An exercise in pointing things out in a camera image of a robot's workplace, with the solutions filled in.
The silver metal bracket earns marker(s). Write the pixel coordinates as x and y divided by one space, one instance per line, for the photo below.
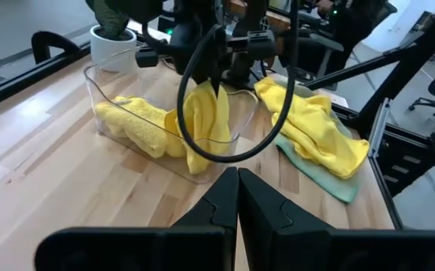
379 128

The yellow microfiber towel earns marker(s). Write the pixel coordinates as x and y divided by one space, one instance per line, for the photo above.
311 128
138 124
206 113

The green plant in white pot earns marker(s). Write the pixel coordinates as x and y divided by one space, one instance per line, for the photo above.
112 45

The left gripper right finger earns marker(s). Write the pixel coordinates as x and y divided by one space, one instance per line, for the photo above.
270 218

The person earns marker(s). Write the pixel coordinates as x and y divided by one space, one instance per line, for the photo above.
353 30

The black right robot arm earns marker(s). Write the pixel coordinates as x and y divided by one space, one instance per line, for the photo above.
187 11

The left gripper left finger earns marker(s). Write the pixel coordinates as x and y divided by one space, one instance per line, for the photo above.
210 211

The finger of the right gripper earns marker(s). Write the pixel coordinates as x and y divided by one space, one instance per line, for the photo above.
260 45
148 58

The green microfiber towel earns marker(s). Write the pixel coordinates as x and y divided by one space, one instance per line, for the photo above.
330 180

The clear plastic bin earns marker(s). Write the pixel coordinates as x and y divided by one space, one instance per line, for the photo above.
101 79

